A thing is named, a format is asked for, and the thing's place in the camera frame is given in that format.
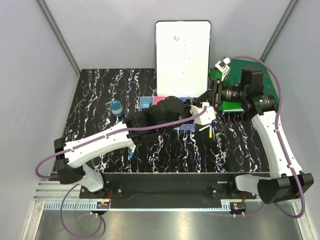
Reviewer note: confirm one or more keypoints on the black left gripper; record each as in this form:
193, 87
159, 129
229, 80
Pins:
188, 107

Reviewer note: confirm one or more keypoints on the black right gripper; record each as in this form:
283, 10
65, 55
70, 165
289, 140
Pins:
214, 96

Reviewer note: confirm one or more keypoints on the blue ink bottle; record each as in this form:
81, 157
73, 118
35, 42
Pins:
116, 108

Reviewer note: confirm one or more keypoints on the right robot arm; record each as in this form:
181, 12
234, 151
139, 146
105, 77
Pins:
287, 180

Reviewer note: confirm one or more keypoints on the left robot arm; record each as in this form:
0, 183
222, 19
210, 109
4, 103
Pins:
139, 127

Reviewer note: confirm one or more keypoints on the purple plastic bin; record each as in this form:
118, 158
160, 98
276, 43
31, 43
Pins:
187, 126

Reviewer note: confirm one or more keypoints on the light blue bin right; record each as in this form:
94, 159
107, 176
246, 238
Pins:
174, 107

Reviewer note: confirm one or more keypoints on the light blue bin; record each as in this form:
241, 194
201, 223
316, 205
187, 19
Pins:
145, 102
174, 107

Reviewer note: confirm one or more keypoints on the blue capped white marker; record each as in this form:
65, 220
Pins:
207, 126

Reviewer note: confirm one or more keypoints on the yellow capped white marker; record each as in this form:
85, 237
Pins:
210, 131

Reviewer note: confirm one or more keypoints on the pink plastic bin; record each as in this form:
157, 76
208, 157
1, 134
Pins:
157, 99

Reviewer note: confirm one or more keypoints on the light blue bin left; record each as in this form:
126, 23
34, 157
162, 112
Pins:
145, 102

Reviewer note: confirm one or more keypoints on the white dry-erase board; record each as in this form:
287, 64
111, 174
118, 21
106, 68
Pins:
182, 55

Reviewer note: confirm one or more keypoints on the cyan capped white marker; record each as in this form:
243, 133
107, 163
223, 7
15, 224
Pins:
132, 152

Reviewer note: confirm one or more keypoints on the dark green ring binder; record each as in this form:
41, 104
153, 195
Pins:
234, 75

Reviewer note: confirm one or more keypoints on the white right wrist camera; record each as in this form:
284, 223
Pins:
223, 67

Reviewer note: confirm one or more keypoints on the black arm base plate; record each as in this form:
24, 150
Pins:
167, 191

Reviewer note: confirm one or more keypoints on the grey slotted cable duct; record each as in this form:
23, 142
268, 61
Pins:
77, 205

